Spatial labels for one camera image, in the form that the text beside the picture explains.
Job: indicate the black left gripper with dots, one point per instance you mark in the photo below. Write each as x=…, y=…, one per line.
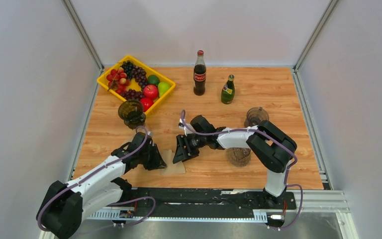
x=157, y=162

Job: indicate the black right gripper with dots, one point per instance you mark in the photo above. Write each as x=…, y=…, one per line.
x=181, y=154

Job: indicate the brown paper coffee filter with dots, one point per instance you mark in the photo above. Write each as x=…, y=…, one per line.
x=172, y=168

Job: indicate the amber coffee dripper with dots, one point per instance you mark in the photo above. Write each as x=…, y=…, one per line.
x=132, y=113

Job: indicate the grey coffee dripper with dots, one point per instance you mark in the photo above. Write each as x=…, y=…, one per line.
x=255, y=116

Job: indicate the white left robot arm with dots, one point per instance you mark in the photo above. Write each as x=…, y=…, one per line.
x=66, y=205

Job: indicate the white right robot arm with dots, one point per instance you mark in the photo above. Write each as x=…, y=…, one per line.
x=274, y=148

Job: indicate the glass carafe right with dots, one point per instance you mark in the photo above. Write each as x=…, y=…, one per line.
x=239, y=157

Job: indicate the red apple lower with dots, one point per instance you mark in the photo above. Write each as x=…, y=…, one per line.
x=147, y=103

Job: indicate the red apple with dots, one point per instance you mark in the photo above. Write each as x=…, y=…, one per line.
x=147, y=103
x=151, y=91

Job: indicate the green pear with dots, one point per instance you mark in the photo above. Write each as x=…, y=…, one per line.
x=163, y=87

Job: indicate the red apple upper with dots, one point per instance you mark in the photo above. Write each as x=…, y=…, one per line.
x=151, y=91

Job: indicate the dark grape bunch lower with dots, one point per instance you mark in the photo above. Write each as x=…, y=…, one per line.
x=132, y=94

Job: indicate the dark grape bunch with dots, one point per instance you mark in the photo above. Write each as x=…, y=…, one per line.
x=132, y=94
x=138, y=74

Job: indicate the green glass bottle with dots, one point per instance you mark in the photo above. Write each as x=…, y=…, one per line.
x=228, y=91

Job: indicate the green lime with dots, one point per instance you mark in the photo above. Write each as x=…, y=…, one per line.
x=153, y=80

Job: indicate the cola glass bottle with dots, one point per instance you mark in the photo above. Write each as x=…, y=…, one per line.
x=199, y=74

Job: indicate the dark grape bunch upper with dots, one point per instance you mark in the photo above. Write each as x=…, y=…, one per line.
x=138, y=74

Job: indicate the yellow plastic fruit tray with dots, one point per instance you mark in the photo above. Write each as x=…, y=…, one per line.
x=102, y=81

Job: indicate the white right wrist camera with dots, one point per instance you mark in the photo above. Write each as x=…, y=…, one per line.
x=186, y=127

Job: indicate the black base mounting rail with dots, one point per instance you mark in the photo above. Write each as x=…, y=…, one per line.
x=204, y=203

